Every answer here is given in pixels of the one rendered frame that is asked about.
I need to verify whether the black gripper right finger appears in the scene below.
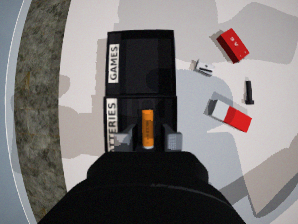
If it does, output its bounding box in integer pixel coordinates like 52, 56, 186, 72
160, 124, 183, 152

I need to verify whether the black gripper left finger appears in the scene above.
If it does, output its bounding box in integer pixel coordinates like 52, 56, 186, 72
114, 124, 138, 152

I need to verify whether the black bolt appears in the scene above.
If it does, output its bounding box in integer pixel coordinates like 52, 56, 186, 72
246, 81, 254, 105

